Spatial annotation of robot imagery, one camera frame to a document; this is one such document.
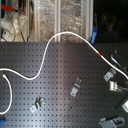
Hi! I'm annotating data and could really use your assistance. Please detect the metal cable clip left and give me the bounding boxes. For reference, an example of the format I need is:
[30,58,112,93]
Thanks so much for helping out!
[30,98,45,113]

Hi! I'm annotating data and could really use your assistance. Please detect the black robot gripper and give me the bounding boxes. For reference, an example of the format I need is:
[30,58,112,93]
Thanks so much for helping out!
[99,81,128,128]

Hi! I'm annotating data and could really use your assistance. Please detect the red handled tool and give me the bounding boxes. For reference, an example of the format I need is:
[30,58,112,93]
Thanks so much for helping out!
[1,4,25,15]

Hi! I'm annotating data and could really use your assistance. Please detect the blue object bottom left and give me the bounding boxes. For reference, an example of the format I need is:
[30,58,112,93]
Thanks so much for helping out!
[0,116,6,126]

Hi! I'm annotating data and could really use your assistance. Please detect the black perforated breadboard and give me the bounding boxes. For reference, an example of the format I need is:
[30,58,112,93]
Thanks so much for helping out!
[0,43,128,128]

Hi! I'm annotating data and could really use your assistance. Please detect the clear plastic curtain panels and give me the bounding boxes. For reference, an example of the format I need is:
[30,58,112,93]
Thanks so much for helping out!
[34,0,94,41]

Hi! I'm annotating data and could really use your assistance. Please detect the white cable with red band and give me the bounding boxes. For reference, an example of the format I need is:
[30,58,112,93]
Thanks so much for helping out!
[0,31,128,115]

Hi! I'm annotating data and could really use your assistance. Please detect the white device with red button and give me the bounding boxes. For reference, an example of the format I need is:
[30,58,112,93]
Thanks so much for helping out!
[1,30,15,42]

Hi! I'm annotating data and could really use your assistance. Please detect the metal cable clip middle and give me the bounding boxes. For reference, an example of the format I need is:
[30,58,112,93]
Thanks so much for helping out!
[70,77,82,97]

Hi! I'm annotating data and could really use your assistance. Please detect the blue clamp handle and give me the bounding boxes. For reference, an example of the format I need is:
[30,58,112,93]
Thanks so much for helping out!
[91,26,98,44]

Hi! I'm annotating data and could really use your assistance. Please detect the metal cable clip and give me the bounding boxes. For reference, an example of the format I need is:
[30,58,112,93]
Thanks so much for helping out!
[30,98,45,113]
[104,68,116,82]
[70,77,82,97]

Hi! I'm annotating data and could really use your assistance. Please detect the metal cable clip right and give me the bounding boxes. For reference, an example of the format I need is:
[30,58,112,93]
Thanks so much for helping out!
[104,68,116,82]

